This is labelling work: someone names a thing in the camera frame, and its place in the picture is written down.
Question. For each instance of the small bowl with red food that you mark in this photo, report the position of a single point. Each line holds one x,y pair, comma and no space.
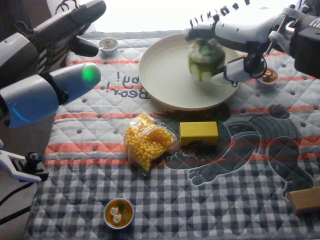
268,77

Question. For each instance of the wooden block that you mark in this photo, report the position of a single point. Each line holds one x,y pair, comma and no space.
306,200

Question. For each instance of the yellow rectangular block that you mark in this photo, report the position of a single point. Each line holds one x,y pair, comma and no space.
197,132

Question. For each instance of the grey quilt with bear print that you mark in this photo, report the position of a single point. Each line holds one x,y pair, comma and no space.
225,175

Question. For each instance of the white and blue bracket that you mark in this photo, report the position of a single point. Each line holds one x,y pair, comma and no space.
15,165

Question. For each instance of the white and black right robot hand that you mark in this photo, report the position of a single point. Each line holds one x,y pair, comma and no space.
245,30

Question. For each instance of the black clamp mount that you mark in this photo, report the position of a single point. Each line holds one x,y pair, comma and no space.
33,162

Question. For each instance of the small blue and white bowl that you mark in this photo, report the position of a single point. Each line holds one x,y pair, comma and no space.
108,46

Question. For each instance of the bag of yellow balls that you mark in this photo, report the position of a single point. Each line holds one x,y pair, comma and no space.
147,142

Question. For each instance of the green and white plush toy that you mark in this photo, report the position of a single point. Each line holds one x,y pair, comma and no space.
202,62

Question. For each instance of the small bowl of orange soup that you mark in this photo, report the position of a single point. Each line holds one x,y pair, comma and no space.
118,212

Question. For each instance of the white round plate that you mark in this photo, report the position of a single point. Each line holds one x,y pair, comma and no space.
165,75

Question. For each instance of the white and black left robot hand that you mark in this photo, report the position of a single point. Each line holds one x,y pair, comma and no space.
60,27

